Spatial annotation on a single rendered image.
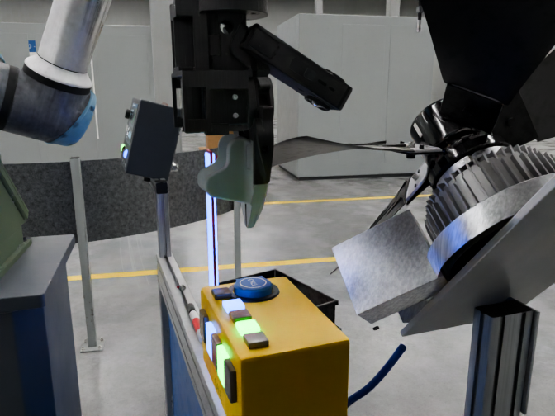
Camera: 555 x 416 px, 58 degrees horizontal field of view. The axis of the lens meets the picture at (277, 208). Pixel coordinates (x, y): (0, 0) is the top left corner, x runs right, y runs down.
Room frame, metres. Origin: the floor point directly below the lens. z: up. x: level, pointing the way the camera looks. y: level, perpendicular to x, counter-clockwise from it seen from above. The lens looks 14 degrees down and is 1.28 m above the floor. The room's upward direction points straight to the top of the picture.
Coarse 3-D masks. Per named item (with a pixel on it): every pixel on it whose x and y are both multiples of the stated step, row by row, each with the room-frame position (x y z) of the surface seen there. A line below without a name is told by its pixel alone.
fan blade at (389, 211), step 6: (408, 180) 0.96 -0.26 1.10; (402, 186) 0.97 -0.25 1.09; (408, 186) 0.95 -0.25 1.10; (402, 192) 0.94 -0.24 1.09; (396, 198) 0.95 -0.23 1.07; (402, 198) 0.91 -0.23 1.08; (390, 204) 0.97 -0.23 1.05; (396, 204) 0.92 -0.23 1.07; (402, 204) 0.89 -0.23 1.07; (384, 210) 0.97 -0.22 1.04; (390, 210) 0.93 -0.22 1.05; (396, 210) 0.90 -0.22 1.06; (378, 216) 0.99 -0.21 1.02; (384, 216) 0.94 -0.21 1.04; (390, 216) 0.91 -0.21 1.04; (378, 222) 0.95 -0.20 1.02
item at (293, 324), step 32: (288, 288) 0.50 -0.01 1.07; (224, 320) 0.42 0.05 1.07; (256, 320) 0.42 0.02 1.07; (288, 320) 0.42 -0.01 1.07; (320, 320) 0.42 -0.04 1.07; (256, 352) 0.36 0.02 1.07; (288, 352) 0.37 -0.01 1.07; (320, 352) 0.38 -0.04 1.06; (256, 384) 0.36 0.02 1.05; (288, 384) 0.37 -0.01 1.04; (320, 384) 0.38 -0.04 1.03
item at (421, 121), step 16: (432, 112) 0.87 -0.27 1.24; (432, 128) 0.86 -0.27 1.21; (448, 128) 0.84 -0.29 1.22; (464, 128) 0.83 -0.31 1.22; (432, 144) 0.85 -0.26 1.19; (448, 144) 0.84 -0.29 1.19; (464, 144) 0.79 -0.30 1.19; (480, 144) 0.79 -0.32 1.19; (496, 144) 0.79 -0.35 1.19; (432, 160) 0.86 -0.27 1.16; (448, 160) 0.80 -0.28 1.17; (432, 176) 0.82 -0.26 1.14
